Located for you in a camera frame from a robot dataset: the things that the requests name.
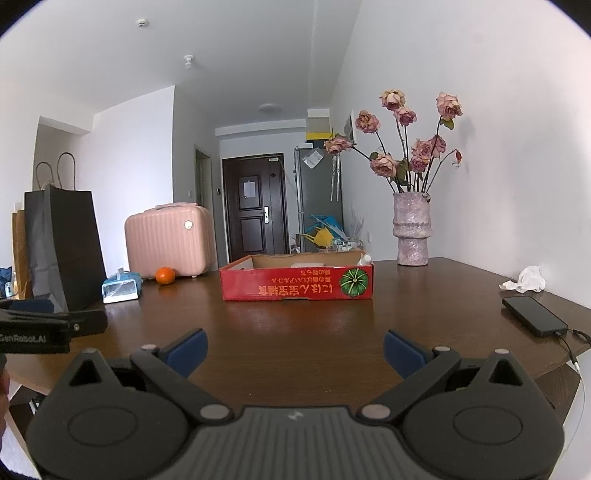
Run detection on grey refrigerator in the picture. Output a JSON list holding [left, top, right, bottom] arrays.
[[294, 144, 345, 254]]

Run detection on phone charging cable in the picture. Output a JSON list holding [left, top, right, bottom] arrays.
[[554, 329, 591, 370]]

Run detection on red cardboard box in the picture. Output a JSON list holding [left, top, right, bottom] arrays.
[[219, 253, 374, 302]]

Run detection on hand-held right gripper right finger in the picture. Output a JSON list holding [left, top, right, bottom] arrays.
[[355, 329, 539, 425]]

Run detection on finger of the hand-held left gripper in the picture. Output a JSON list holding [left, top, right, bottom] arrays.
[[0, 300, 55, 315], [0, 309, 108, 337]]

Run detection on black paper bag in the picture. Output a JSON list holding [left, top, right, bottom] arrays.
[[24, 152, 108, 312]]

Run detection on dark brown entrance door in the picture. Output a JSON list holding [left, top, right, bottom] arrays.
[[222, 154, 291, 271]]

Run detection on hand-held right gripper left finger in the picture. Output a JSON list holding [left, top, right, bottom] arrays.
[[55, 328, 234, 425]]

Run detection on brown paper bag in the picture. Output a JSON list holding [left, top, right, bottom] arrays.
[[11, 200, 33, 301]]

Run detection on black smartphone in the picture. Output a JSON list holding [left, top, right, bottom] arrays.
[[502, 296, 570, 337]]

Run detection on white dried twigs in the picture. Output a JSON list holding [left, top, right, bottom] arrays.
[[348, 208, 368, 243]]

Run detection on bunch of dried roses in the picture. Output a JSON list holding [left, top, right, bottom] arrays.
[[323, 89, 463, 195]]

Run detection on blue tissue pack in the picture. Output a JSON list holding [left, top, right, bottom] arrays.
[[102, 269, 143, 304]]

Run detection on crumpled white tissue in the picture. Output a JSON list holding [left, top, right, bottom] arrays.
[[499, 266, 546, 294]]

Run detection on pink textured vase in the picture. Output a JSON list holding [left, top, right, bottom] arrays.
[[392, 192, 432, 267]]

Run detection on pink hard-shell suitcase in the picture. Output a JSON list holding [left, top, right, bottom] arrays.
[[124, 203, 213, 279]]

